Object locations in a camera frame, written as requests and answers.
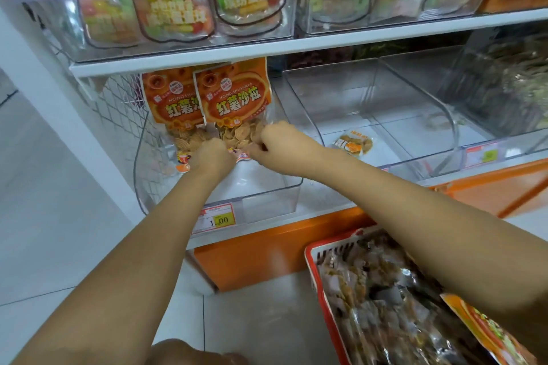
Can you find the person's left hand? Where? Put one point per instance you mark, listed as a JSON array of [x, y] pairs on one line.
[[212, 159]]

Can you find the person's right hand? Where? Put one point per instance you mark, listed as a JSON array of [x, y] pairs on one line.
[[287, 148]]

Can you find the white snack shelf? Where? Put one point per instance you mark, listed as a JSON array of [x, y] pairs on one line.
[[342, 42]]

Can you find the white red-rimmed shopping basket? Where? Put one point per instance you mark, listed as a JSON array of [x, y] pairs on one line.
[[318, 288]]

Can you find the pile of small brown snacks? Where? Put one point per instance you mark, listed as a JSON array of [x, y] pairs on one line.
[[385, 318]]

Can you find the person's right forearm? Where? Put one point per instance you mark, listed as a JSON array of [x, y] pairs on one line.
[[445, 232]]

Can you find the person's left forearm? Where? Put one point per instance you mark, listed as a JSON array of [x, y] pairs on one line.
[[120, 292]]

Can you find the small orange wrapped snack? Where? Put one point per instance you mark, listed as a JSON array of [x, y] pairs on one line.
[[354, 143]]

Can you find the orange shelf base panel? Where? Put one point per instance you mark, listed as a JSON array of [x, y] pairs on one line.
[[257, 253]]

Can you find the yellow hamster snack packets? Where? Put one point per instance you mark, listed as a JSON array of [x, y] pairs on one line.
[[514, 78]]

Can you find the white yellow price tag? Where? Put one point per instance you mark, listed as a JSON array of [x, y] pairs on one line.
[[481, 155], [214, 218]]

